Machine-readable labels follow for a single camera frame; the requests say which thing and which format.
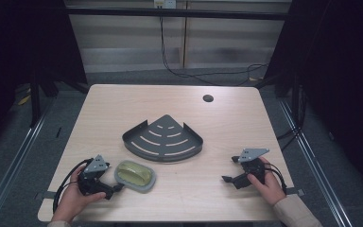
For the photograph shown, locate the long black floor cable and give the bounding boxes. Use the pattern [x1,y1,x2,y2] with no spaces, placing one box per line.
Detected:
[158,15,269,87]

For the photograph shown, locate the black horizontal bar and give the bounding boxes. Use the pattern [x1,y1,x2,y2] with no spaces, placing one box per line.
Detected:
[65,7,293,22]

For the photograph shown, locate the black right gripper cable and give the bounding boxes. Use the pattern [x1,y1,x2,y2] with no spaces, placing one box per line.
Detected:
[264,162,288,195]

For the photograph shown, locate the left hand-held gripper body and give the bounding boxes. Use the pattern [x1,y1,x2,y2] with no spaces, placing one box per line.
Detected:
[77,154,114,196]

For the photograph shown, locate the white wall socket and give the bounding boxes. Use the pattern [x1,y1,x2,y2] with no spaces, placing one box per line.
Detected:
[153,0,178,9]

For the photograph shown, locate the black metal stand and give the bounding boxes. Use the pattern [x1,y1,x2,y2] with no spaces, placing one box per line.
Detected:
[28,74,43,129]

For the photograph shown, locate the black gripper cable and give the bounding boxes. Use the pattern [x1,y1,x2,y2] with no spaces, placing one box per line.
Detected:
[264,162,288,195]
[52,157,95,214]

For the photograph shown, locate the black cables by rail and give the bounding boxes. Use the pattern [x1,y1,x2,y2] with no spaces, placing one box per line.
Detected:
[275,124,302,152]

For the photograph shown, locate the person's right hand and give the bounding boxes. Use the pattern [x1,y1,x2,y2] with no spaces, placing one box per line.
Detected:
[247,156,287,207]

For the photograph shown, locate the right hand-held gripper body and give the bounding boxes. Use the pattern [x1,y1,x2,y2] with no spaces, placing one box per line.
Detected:
[232,148,270,190]

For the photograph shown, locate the yellow scrap on floor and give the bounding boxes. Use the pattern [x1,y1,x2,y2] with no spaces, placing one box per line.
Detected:
[17,94,32,107]

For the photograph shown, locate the person's left hand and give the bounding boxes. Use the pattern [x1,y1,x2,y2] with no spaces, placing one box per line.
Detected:
[51,166,107,223]

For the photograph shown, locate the grey soap box yellow lid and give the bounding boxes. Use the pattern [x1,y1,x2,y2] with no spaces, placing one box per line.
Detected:
[113,159,157,194]

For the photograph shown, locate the metal floor rail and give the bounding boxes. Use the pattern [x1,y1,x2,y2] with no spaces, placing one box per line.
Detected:
[276,96,357,227]
[0,96,58,227]

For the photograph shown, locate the grey table strap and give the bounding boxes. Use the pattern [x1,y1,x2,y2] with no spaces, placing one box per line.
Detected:
[285,186,306,197]
[33,190,59,201]

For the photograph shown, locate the dark grey corner shelf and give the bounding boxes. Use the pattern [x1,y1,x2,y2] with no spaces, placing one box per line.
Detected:
[121,113,204,164]

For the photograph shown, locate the black curtain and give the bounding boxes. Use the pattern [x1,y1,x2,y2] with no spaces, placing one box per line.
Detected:
[0,0,89,160]
[254,0,363,202]

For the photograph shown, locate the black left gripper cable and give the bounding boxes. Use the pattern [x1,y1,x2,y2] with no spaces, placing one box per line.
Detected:
[52,157,95,214]

